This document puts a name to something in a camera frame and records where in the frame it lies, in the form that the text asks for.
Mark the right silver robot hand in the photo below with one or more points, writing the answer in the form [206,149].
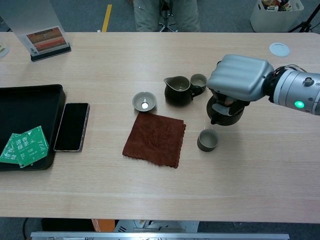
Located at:
[240,77]

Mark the orange object under table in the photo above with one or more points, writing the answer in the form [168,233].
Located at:
[103,225]

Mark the acrylic sign with black base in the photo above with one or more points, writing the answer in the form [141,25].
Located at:
[47,41]

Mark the black box under table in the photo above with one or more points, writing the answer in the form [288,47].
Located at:
[67,225]

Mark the aluminium rail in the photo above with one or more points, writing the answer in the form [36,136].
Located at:
[160,236]

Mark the grey-green teacup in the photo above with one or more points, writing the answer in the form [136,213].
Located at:
[207,146]
[198,80]

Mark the white round dish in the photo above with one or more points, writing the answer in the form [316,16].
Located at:
[3,50]

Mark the flower-shaped grey-green bowl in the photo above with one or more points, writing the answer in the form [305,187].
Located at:
[138,100]

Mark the white storage bin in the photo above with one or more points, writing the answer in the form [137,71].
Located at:
[270,20]

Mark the brown tea cloth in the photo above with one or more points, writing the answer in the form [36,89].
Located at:
[155,140]

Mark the black plastic tray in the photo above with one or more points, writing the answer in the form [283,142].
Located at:
[25,110]

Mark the black tripod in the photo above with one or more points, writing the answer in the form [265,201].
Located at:
[303,25]

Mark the black smartphone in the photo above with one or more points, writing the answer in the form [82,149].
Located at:
[71,127]

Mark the seated person in khaki trousers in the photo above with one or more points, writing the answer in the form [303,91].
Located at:
[147,17]

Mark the black pitcher with spout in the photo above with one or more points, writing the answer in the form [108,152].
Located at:
[177,97]

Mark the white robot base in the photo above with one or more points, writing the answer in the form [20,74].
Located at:
[155,226]

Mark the metal chair base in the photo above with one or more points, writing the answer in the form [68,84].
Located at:
[167,24]

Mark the green tea packet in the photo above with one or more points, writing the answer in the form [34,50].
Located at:
[30,147]
[7,155]

